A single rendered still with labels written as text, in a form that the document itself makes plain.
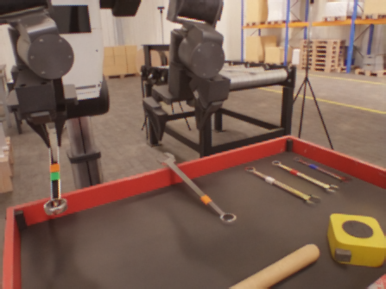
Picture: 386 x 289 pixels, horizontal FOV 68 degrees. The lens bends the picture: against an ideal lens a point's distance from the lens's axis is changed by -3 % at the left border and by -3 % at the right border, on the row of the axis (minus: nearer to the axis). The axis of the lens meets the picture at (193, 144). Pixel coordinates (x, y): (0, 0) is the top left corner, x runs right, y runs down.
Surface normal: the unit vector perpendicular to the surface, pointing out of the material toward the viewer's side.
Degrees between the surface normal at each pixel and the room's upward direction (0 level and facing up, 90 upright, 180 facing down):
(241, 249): 0
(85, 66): 90
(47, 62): 102
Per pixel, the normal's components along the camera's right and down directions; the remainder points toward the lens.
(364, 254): -0.26, 0.34
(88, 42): 0.50, 0.28
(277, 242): -0.04, -0.94
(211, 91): 0.56, 0.46
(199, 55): 0.37, 0.50
